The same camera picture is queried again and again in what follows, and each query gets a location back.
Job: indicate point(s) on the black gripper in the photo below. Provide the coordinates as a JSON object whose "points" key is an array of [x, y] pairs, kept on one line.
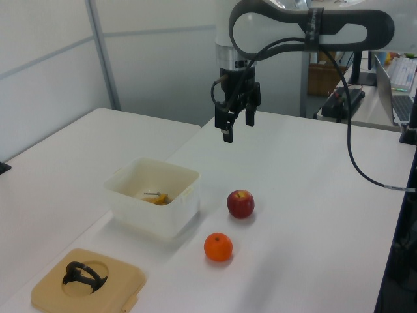
{"points": [[235, 85]]}

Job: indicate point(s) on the red toy apple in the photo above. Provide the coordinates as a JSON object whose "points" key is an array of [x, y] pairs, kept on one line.
{"points": [[240, 204]]}

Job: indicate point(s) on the orange toy fruit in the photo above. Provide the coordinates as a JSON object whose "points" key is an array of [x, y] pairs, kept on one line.
{"points": [[218, 247]]}

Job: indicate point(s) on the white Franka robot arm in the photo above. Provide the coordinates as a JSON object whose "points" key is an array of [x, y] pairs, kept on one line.
{"points": [[342, 23]]}

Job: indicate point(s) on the white plastic container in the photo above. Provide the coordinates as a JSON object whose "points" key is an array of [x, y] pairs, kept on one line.
{"points": [[153, 215]]}

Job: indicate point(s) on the beige container lid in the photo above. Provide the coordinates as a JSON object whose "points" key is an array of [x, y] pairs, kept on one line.
{"points": [[49, 290]]}

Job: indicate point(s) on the black electronics box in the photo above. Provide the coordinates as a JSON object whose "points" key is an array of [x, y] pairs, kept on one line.
{"points": [[335, 104]]}

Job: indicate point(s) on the small orange toy piece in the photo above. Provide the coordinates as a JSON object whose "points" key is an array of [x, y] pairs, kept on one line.
{"points": [[159, 199]]}

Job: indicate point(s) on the black monitor stand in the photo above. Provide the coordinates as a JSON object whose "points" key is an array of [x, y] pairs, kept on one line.
{"points": [[361, 76]]}

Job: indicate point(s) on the grey laptop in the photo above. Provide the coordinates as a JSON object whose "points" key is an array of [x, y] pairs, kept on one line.
{"points": [[386, 88]]}

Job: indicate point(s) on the grey partition post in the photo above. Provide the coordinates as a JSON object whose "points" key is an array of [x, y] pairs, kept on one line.
{"points": [[104, 58]]}

